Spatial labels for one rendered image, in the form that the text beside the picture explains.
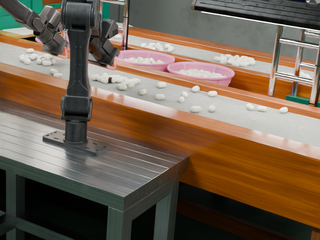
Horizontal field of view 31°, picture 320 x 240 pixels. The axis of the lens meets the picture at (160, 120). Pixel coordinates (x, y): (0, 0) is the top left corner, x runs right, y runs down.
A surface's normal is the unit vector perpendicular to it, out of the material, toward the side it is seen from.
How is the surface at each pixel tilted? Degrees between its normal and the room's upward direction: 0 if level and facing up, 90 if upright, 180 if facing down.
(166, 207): 90
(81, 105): 99
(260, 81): 90
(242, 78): 90
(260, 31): 90
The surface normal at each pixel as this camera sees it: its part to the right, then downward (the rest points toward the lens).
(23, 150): 0.08, -0.95
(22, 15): 0.61, 0.23
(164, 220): -0.50, 0.23
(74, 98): -0.01, 0.45
